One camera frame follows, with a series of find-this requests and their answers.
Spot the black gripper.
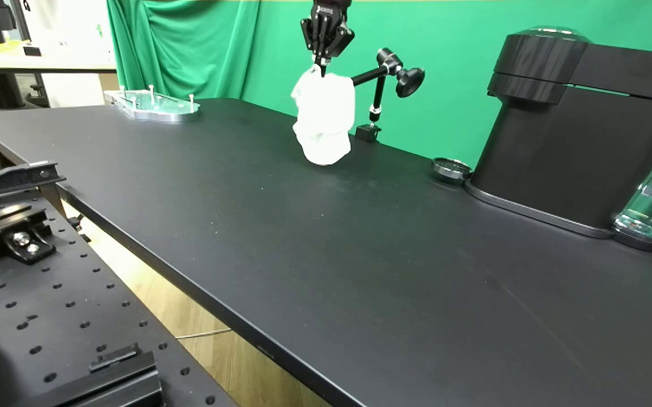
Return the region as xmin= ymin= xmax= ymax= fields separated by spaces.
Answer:
xmin=298 ymin=0 xmax=358 ymax=80

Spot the white cloth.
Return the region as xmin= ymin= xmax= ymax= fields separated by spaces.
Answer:
xmin=289 ymin=67 xmax=358 ymax=168

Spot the black articulated stand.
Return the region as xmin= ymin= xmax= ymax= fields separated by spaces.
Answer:
xmin=350 ymin=46 xmax=428 ymax=146

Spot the green backdrop curtain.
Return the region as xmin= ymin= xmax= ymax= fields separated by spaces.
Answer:
xmin=105 ymin=0 xmax=652 ymax=169

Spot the small black round cap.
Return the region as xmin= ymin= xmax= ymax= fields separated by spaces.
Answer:
xmin=433 ymin=157 xmax=474 ymax=184

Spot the clear acrylic plate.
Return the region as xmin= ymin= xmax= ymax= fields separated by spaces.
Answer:
xmin=107 ymin=83 xmax=201 ymax=121

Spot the black coffee machine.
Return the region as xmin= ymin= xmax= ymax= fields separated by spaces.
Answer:
xmin=463 ymin=27 xmax=652 ymax=243

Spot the wooden desk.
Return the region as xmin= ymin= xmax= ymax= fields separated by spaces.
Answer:
xmin=0 ymin=39 xmax=119 ymax=116

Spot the black perforated breadboard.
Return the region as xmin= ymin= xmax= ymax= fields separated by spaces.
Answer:
xmin=0 ymin=199 xmax=237 ymax=407

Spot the black metal bracket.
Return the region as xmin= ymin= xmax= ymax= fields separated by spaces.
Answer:
xmin=0 ymin=161 xmax=65 ymax=212

